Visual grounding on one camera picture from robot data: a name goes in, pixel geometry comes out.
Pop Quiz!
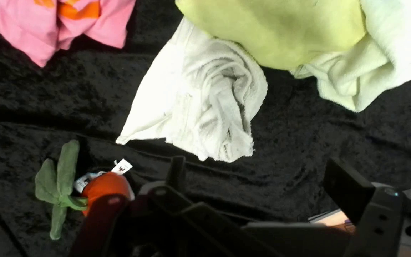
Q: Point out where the white towel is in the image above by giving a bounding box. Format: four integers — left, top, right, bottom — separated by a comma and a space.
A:
116, 20, 268, 163

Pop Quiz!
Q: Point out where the pale yellow cloth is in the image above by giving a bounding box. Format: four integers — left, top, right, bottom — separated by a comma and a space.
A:
291, 0, 411, 113

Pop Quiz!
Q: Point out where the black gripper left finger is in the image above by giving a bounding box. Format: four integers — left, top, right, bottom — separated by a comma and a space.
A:
166, 156, 186, 189

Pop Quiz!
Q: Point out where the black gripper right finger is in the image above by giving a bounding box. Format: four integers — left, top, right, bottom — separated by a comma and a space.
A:
323, 157, 376, 225

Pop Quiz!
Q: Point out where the yellow-green towel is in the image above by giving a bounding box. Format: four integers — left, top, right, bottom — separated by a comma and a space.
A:
174, 0, 366, 70

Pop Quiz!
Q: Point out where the black velvet table cloth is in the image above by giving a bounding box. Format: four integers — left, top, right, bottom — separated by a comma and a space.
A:
0, 0, 411, 257

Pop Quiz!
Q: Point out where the pink shirt with orange print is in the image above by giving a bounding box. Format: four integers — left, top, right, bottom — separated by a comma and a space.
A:
0, 0, 136, 67

